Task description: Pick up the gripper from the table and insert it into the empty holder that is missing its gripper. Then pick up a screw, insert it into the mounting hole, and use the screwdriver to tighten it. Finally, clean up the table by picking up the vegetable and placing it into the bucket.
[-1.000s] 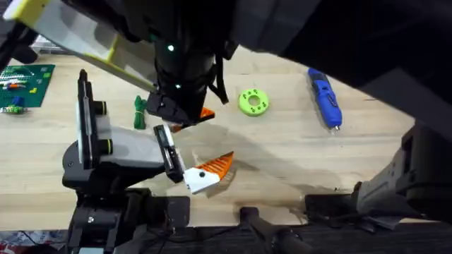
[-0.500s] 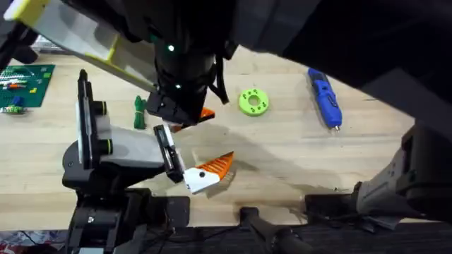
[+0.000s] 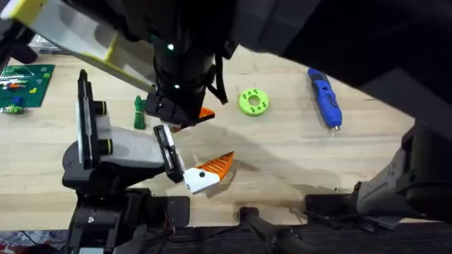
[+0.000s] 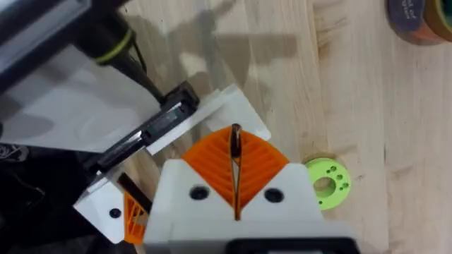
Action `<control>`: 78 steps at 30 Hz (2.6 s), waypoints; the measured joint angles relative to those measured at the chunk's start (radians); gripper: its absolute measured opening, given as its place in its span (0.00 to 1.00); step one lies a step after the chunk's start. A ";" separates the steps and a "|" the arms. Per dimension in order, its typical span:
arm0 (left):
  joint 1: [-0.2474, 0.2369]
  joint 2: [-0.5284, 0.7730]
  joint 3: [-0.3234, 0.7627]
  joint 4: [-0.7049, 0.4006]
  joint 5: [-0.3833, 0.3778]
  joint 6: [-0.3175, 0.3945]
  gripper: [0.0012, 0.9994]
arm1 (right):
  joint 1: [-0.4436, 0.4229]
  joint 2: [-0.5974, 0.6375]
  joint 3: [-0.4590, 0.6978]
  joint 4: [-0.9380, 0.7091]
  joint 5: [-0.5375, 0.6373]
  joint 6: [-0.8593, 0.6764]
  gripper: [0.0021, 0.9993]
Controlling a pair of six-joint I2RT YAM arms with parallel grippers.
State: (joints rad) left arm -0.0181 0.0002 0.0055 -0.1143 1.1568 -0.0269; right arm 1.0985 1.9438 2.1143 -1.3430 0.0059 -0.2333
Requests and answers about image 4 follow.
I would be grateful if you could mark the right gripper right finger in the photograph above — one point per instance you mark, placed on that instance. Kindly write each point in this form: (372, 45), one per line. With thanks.
(282, 197)

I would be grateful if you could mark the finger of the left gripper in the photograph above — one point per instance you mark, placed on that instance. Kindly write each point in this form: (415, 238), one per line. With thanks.
(102, 211)

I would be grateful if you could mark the green disc with holes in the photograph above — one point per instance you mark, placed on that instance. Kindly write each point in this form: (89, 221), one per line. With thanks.
(339, 169)

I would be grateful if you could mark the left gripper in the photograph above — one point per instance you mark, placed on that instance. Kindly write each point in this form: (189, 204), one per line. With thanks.
(159, 123)

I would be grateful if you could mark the dark tape roll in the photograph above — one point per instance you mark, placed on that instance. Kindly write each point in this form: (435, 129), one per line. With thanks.
(406, 17)

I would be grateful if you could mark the brown tape roll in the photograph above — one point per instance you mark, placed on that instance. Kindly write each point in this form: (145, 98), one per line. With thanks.
(443, 17)

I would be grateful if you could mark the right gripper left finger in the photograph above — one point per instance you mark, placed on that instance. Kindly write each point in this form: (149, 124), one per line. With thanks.
(190, 190)

